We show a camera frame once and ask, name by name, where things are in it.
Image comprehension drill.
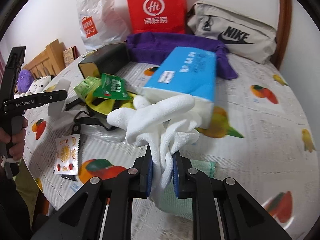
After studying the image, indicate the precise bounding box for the white sponge block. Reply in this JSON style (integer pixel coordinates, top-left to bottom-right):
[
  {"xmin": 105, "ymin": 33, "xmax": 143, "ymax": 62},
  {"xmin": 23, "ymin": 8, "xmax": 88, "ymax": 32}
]
[{"xmin": 48, "ymin": 79, "xmax": 71, "ymax": 118}]

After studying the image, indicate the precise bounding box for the white cloth glove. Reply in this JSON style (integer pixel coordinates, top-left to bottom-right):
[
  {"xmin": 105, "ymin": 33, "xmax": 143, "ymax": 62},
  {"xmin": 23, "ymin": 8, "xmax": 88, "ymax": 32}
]
[{"xmin": 106, "ymin": 94, "xmax": 202, "ymax": 206}]

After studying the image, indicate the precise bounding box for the light green cloth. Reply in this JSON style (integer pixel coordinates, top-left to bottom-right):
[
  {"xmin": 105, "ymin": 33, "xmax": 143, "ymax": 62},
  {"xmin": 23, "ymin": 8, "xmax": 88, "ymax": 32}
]
[{"xmin": 156, "ymin": 159, "xmax": 216, "ymax": 220}]

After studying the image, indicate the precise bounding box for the yellow mesh pouch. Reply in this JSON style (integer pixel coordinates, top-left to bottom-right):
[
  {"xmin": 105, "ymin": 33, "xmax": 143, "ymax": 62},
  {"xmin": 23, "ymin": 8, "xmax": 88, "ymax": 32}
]
[{"xmin": 85, "ymin": 93, "xmax": 136, "ymax": 115}]

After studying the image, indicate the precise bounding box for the light green small packet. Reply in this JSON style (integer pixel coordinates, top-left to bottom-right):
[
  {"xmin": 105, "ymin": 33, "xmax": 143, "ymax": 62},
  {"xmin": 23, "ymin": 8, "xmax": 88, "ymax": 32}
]
[{"xmin": 74, "ymin": 76, "xmax": 101, "ymax": 101}]

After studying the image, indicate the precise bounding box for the left hand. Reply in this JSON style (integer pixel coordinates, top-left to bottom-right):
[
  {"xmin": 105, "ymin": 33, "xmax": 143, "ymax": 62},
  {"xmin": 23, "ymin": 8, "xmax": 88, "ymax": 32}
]
[{"xmin": 0, "ymin": 118, "xmax": 28, "ymax": 160}]

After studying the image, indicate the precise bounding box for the purple plush toy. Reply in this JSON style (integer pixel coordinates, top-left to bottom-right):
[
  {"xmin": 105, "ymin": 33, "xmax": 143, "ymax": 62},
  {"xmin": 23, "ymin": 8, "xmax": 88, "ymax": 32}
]
[{"xmin": 17, "ymin": 69, "xmax": 35, "ymax": 93}]

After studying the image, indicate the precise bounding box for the white spotted plush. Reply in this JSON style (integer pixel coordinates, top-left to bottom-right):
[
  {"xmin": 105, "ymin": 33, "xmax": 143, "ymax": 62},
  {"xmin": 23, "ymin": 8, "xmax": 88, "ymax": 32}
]
[{"xmin": 25, "ymin": 75, "xmax": 53, "ymax": 95}]

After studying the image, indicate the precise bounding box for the wooden headboard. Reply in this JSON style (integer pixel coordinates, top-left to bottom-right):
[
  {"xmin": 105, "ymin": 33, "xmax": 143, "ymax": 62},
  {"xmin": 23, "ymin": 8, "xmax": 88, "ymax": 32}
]
[{"xmin": 23, "ymin": 39, "xmax": 65, "ymax": 78}]

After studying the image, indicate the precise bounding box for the fruit print sachet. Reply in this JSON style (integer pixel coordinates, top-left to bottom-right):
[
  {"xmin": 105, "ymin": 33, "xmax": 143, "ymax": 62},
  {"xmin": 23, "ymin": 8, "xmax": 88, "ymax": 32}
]
[{"xmin": 54, "ymin": 134, "xmax": 80, "ymax": 175}]

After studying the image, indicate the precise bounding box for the brown patterned book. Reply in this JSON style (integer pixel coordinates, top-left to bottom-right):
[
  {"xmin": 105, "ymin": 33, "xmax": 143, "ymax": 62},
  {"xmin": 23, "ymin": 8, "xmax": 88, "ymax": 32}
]
[{"xmin": 62, "ymin": 46, "xmax": 78, "ymax": 67}]

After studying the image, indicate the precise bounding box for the green fruit snack packet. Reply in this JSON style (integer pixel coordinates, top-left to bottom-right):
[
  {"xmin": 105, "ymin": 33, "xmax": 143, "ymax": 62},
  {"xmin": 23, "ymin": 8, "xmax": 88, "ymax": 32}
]
[{"xmin": 93, "ymin": 73, "xmax": 130, "ymax": 100}]

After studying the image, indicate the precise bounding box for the blue tissue pack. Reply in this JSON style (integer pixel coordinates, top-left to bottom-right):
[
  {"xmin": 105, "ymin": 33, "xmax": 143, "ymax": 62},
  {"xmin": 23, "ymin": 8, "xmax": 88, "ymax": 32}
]
[{"xmin": 141, "ymin": 47, "xmax": 217, "ymax": 129}]

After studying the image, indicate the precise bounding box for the dark green tea box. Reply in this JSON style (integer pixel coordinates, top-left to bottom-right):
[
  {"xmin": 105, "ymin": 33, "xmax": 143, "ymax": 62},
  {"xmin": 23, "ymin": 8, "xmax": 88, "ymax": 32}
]
[{"xmin": 78, "ymin": 42, "xmax": 130, "ymax": 79}]

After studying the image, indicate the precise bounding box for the purple towel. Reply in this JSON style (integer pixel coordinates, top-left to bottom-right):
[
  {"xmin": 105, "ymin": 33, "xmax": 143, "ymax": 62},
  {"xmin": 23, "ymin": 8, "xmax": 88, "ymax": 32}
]
[{"xmin": 126, "ymin": 32, "xmax": 238, "ymax": 80}]

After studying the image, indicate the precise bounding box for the white Miniso plastic bag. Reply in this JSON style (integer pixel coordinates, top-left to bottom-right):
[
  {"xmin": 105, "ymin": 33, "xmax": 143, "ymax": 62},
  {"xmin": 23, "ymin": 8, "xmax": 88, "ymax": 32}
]
[{"xmin": 76, "ymin": 0, "xmax": 130, "ymax": 51}]

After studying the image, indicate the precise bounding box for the grey Nike bag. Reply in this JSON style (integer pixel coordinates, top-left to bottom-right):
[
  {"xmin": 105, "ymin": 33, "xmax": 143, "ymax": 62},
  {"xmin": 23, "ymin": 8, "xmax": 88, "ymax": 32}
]
[{"xmin": 188, "ymin": 1, "xmax": 277, "ymax": 64}]

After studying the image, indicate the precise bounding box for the red paper shopping bag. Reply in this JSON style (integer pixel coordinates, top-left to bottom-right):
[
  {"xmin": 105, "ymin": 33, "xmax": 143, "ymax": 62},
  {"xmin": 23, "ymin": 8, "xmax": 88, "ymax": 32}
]
[{"xmin": 127, "ymin": 0, "xmax": 187, "ymax": 34}]

